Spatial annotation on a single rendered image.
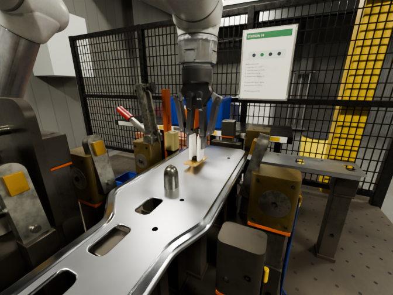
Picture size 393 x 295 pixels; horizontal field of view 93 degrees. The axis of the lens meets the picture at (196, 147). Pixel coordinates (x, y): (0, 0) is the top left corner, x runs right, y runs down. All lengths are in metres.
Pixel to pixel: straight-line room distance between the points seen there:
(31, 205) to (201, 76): 0.38
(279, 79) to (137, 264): 0.89
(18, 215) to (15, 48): 0.62
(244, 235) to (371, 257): 0.59
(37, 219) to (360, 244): 0.90
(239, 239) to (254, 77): 0.80
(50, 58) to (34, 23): 2.11
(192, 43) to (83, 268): 0.42
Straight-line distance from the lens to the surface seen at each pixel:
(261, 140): 0.37
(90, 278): 0.28
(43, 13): 0.85
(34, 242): 0.39
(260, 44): 1.00
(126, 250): 0.30
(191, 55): 0.44
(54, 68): 2.95
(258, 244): 0.32
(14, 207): 0.38
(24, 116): 0.37
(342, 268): 0.78
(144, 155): 0.57
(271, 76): 0.98
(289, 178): 0.39
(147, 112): 0.54
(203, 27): 0.44
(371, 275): 0.80
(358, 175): 0.61
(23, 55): 0.89
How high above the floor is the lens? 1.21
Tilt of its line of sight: 18 degrees down
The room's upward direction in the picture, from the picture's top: straight up
